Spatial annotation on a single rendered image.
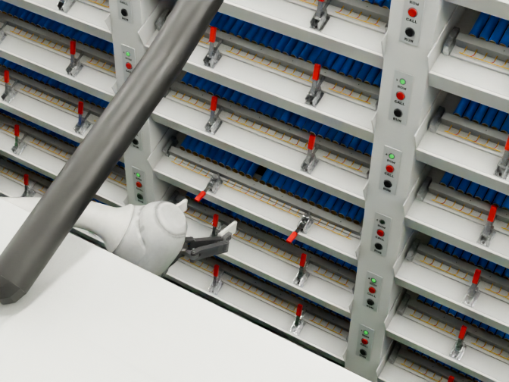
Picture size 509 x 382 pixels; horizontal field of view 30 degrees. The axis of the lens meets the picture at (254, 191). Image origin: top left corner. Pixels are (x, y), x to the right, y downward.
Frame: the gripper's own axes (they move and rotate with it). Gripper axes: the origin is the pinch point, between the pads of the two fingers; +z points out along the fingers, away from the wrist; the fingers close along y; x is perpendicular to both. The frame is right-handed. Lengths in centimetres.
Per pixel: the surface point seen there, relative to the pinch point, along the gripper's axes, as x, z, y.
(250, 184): -3.3, 24.2, -2.8
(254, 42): 35.7, 19.7, -4.6
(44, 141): -22, 30, -76
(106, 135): 91, -118, 61
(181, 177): -8.0, 21.6, -21.6
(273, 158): 10.5, 17.3, 5.6
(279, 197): -3.3, 24.1, 5.8
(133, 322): 83, -123, 67
